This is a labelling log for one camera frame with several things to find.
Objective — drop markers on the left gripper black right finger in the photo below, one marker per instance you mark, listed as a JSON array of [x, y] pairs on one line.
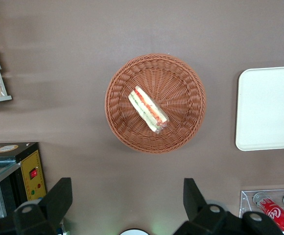
[[205, 220]]

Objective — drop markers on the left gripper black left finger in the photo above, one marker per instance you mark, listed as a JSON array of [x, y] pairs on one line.
[[41, 218]]

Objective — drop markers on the triangle sandwich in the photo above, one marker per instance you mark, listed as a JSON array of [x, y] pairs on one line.
[[145, 107]]

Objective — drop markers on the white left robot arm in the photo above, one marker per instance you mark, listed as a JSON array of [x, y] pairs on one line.
[[134, 232]]

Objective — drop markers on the cream plastic tray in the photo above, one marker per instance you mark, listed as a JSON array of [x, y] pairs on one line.
[[269, 110]]

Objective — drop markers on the brown wicker basket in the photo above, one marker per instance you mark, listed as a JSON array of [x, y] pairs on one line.
[[181, 80]]

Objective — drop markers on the clear acrylic bottle rack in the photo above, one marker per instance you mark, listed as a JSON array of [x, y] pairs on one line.
[[244, 203]]

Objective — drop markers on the black food warmer machine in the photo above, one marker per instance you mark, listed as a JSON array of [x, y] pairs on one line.
[[34, 161]]

